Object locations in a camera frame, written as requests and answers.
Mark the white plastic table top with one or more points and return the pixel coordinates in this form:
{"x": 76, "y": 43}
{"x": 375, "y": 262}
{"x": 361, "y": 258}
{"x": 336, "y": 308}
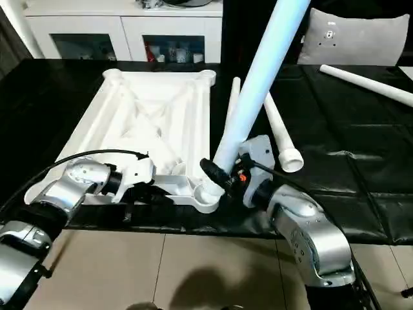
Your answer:
{"x": 145, "y": 106}

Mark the white plastic table leg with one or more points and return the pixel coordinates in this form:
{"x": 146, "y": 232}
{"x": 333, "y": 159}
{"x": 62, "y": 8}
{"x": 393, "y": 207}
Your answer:
{"x": 258, "y": 80}
{"x": 234, "y": 103}
{"x": 280, "y": 132}
{"x": 364, "y": 82}

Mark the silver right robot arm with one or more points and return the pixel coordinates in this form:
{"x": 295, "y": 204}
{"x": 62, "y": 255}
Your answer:
{"x": 306, "y": 226}

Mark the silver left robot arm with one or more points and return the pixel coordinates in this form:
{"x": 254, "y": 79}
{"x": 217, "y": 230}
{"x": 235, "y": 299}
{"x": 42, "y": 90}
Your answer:
{"x": 61, "y": 190}

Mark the black padded mat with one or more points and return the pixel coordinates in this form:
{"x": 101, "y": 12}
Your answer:
{"x": 338, "y": 145}

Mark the black stand leg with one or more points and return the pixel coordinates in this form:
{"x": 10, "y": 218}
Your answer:
{"x": 47, "y": 272}
{"x": 407, "y": 292}

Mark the small red item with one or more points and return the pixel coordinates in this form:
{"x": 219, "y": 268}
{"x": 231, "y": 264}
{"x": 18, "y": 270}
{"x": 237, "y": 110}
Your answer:
{"x": 150, "y": 53}

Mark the white cabinet with glass doors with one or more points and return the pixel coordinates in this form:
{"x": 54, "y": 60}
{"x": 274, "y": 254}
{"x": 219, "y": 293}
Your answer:
{"x": 122, "y": 29}

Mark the dark round object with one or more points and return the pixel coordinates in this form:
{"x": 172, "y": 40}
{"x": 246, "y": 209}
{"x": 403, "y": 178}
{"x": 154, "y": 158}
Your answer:
{"x": 193, "y": 2}

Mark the grey pillow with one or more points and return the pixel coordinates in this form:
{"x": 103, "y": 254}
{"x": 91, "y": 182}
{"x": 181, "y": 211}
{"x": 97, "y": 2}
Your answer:
{"x": 351, "y": 35}

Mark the white flat board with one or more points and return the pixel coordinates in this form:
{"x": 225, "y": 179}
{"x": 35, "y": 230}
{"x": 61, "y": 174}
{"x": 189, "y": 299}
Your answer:
{"x": 406, "y": 71}

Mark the grey curtain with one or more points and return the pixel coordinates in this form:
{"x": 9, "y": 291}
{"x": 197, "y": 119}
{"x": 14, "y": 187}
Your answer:
{"x": 13, "y": 45}

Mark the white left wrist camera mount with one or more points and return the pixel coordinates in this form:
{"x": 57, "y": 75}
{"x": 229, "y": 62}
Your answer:
{"x": 135, "y": 176}

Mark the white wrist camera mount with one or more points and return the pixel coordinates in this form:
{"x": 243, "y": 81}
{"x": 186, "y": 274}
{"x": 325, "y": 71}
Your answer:
{"x": 135, "y": 176}
{"x": 259, "y": 151}

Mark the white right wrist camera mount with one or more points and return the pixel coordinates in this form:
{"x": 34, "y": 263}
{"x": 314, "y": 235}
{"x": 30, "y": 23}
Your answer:
{"x": 259, "y": 151}

